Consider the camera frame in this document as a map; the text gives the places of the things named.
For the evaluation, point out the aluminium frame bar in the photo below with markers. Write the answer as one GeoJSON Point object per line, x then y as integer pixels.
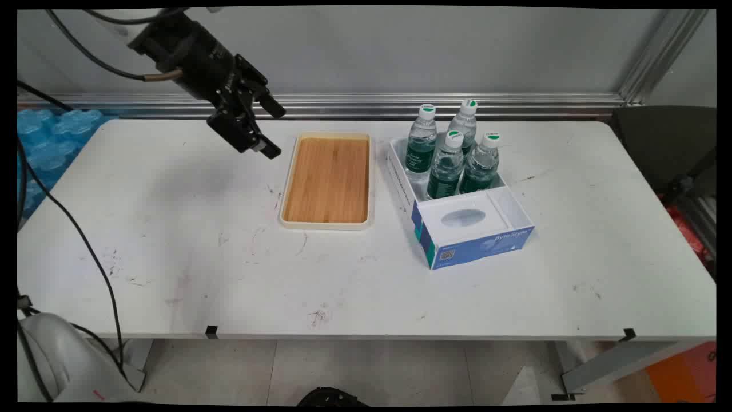
{"type": "Point", "coordinates": [700, 220]}

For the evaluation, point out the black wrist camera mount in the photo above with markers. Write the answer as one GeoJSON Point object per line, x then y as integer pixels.
{"type": "Point", "coordinates": [163, 37]}

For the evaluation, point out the orange box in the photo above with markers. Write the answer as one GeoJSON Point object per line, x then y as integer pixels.
{"type": "Point", "coordinates": [686, 372]}

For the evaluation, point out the white and blue cardboard box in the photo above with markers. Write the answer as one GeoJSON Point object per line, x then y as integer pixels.
{"type": "Point", "coordinates": [474, 229]}

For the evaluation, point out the slanted aluminium frame post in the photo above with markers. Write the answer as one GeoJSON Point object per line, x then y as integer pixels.
{"type": "Point", "coordinates": [657, 54]}

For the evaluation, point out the green label water bottle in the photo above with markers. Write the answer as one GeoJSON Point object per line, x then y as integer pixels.
{"type": "Point", "coordinates": [420, 151]}
{"type": "Point", "coordinates": [464, 123]}
{"type": "Point", "coordinates": [481, 169]}
{"type": "Point", "coordinates": [446, 171]}

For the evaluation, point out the horizontal aluminium frame rail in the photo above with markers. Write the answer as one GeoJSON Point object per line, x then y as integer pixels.
{"type": "Point", "coordinates": [400, 105]}

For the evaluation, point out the blue wrapped water bottle pack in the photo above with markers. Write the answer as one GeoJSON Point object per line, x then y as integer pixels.
{"type": "Point", "coordinates": [48, 149]}

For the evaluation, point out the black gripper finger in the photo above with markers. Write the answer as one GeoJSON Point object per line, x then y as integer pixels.
{"type": "Point", "coordinates": [267, 94]}
{"type": "Point", "coordinates": [237, 129]}

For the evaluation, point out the red packaged goods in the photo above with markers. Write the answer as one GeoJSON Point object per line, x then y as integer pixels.
{"type": "Point", "coordinates": [689, 234]}

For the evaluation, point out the black tape mark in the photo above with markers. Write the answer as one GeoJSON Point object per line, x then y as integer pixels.
{"type": "Point", "coordinates": [211, 331]}
{"type": "Point", "coordinates": [629, 333]}

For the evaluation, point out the bamboo tray with cream rim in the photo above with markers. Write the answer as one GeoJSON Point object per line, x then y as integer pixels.
{"type": "Point", "coordinates": [327, 180]}

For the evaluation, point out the black round object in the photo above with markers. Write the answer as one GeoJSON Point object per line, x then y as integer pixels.
{"type": "Point", "coordinates": [331, 397]}

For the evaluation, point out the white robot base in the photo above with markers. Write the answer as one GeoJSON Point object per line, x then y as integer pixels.
{"type": "Point", "coordinates": [63, 360]}

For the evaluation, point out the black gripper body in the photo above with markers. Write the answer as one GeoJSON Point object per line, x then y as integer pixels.
{"type": "Point", "coordinates": [214, 71]}

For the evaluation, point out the grey table leg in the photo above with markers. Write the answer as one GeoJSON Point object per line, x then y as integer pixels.
{"type": "Point", "coordinates": [137, 360]}
{"type": "Point", "coordinates": [612, 363]}

